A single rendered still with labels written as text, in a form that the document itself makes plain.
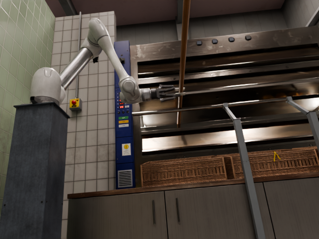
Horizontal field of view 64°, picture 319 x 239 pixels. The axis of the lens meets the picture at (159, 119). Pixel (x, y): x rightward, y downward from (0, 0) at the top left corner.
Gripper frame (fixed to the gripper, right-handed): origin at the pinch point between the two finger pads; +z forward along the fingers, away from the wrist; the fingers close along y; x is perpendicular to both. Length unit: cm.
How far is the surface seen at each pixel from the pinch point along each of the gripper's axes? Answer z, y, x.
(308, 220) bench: 64, 88, -5
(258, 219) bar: 35, 85, 0
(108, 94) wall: -64, -37, -61
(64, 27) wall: -113, -125, -62
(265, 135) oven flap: 73, 19, -58
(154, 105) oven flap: -20, -19, -57
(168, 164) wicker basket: -12, 47, -11
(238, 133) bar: 33.1, 33.5, 0.6
